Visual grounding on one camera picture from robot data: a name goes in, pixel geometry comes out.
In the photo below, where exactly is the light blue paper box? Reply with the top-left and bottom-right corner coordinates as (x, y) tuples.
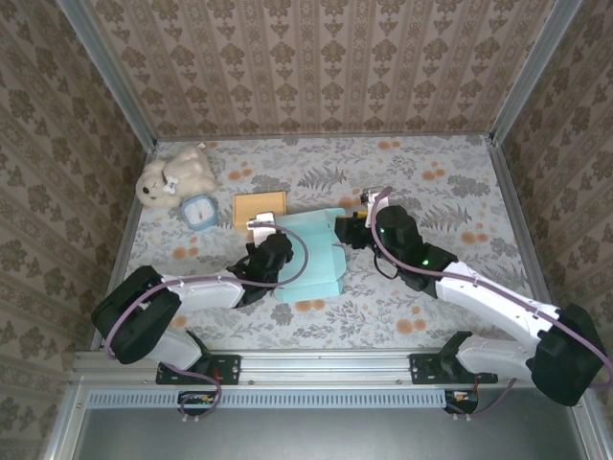
(272, 208), (347, 304)

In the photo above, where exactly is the orange paper box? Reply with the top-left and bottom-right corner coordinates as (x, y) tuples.
(233, 190), (288, 231)

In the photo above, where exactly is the small blue square clock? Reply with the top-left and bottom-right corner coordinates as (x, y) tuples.
(180, 194), (218, 232)

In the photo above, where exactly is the floral patterned table cover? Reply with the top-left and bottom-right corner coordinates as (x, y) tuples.
(103, 136), (551, 352)

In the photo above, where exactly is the cream plush dog toy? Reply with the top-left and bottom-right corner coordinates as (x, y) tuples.
(135, 145), (222, 211)

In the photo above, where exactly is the small black connector board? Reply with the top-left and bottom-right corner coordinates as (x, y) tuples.
(443, 388), (481, 416)
(177, 390), (217, 417)

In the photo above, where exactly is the grey metal panel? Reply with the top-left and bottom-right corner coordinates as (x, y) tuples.
(71, 406), (593, 460)

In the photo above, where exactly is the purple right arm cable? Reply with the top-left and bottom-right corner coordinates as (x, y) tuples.
(368, 186), (613, 423)

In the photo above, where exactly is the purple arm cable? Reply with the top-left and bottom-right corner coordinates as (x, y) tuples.
(103, 222), (311, 426)
(368, 186), (613, 423)

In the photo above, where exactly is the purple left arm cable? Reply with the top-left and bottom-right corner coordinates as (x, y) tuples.
(103, 222), (311, 426)

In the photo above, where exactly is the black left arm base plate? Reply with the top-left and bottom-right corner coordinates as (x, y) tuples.
(155, 354), (242, 386)

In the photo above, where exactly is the aluminium mounting rail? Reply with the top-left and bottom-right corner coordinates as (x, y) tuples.
(69, 348), (593, 390)

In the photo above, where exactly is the aluminium table side rail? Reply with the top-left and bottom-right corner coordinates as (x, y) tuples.
(89, 141), (160, 351)
(488, 136), (567, 350)

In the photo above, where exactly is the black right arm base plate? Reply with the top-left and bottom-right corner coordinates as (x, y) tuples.
(409, 353), (499, 386)

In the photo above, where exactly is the grey slotted cable duct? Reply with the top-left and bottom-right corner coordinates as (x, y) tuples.
(88, 388), (445, 410)

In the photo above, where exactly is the aluminium frame post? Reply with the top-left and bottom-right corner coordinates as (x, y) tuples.
(489, 0), (584, 145)
(56, 0), (160, 150)

